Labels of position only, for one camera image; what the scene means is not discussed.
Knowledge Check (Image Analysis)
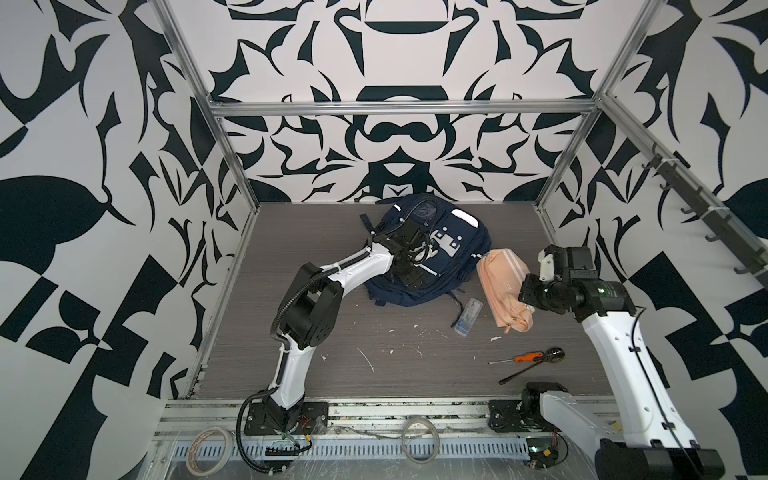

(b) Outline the navy blue student backpack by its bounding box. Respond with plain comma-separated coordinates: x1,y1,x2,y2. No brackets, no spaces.
360,193,492,307

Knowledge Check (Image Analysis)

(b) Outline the pink striped pencil pouch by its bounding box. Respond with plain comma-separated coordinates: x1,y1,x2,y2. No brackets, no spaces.
476,249,535,333

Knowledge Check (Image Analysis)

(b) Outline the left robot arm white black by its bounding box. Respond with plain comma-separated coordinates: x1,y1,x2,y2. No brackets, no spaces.
266,220,432,415

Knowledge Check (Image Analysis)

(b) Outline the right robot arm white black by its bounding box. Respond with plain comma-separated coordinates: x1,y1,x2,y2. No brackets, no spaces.
519,245,725,479

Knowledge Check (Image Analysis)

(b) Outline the clear plastic pencil case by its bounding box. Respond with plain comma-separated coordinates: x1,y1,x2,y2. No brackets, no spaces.
452,298,484,337

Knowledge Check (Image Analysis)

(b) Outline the roll of clear tape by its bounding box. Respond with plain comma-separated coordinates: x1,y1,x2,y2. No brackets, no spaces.
185,426,234,478

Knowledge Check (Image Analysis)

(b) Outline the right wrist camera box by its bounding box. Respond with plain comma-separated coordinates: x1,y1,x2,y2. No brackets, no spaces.
538,250,555,282

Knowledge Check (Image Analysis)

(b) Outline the black corrugated cable conduit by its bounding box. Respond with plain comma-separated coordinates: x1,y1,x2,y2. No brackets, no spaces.
269,245,379,346

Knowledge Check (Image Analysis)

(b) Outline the black handled screwdriver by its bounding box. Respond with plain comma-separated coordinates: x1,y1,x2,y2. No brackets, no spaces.
498,347,565,385

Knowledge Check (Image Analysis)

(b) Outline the orange handled screwdriver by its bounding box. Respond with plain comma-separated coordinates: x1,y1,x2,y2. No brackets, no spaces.
488,351,544,365

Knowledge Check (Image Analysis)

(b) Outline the black wall hook rail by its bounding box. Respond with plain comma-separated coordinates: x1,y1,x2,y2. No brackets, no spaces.
640,143,767,289

